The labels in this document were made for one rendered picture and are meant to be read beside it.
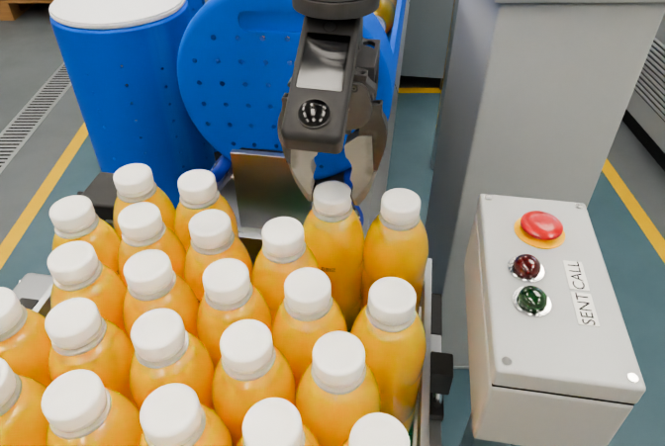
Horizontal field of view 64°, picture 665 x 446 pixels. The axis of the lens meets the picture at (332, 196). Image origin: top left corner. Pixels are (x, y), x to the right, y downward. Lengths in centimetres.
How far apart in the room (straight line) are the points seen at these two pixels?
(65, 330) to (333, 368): 21
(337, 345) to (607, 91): 88
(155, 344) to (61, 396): 7
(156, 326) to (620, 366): 34
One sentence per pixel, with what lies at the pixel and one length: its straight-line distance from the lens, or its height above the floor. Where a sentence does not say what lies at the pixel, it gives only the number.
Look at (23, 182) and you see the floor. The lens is 270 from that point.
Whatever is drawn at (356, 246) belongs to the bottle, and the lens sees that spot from 55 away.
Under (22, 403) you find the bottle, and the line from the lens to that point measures 47.
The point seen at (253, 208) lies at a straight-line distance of 72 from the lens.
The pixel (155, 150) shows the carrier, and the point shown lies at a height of 74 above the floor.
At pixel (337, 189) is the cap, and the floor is 109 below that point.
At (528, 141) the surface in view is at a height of 82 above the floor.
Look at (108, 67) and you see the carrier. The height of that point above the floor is 95.
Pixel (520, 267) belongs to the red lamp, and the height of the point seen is 111.
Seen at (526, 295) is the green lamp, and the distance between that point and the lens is 44.
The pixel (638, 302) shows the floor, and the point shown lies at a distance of 212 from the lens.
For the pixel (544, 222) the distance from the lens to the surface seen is 51.
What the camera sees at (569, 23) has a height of 107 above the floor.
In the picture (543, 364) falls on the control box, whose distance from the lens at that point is 42.
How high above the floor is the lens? 143
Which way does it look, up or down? 39 degrees down
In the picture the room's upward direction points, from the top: straight up
